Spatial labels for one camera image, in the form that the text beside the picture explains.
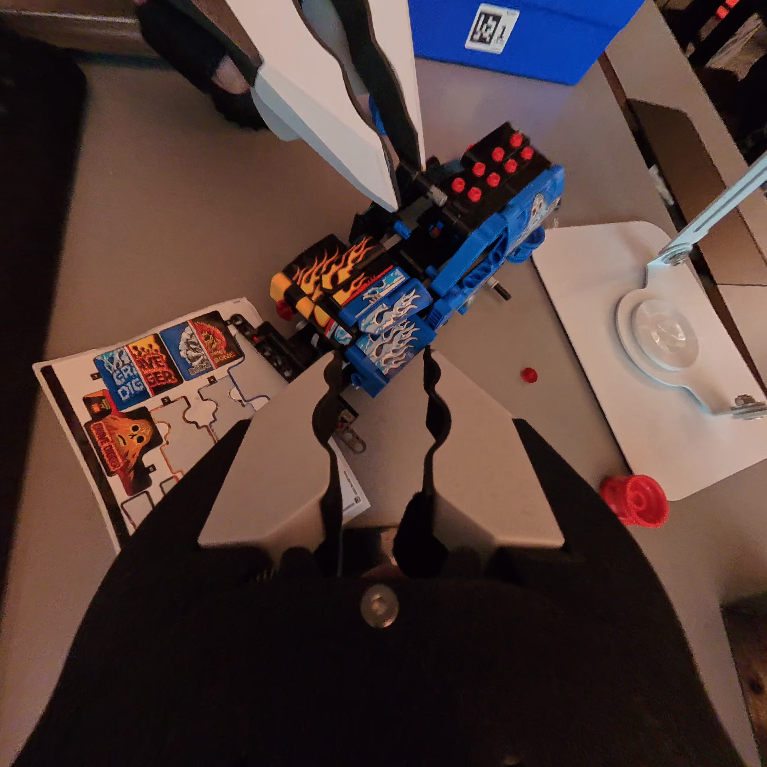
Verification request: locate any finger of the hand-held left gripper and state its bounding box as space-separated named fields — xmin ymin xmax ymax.
xmin=332 ymin=0 xmax=427 ymax=175
xmin=225 ymin=0 xmax=401 ymax=213

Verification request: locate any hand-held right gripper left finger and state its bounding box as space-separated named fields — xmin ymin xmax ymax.
xmin=198 ymin=350 xmax=345 ymax=577

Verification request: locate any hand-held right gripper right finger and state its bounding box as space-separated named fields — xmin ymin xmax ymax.
xmin=391 ymin=346 xmax=565 ymax=577

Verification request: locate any blue black toy brick truck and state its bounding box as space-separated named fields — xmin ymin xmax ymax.
xmin=228 ymin=123 xmax=567 ymax=454

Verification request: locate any person's left hand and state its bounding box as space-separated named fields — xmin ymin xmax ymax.
xmin=213 ymin=56 xmax=250 ymax=95

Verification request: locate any sticker sheet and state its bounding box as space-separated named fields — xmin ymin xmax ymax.
xmin=33 ymin=296 xmax=372 ymax=553

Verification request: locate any red wheel rim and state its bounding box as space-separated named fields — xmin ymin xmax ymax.
xmin=599 ymin=473 xmax=670 ymax=529

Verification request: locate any blue storage bin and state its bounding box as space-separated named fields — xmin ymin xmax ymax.
xmin=407 ymin=0 xmax=646 ymax=86

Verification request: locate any white book stand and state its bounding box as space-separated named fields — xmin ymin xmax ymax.
xmin=532 ymin=150 xmax=767 ymax=502

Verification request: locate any brick set box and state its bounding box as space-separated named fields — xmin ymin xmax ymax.
xmin=719 ymin=599 xmax=767 ymax=767

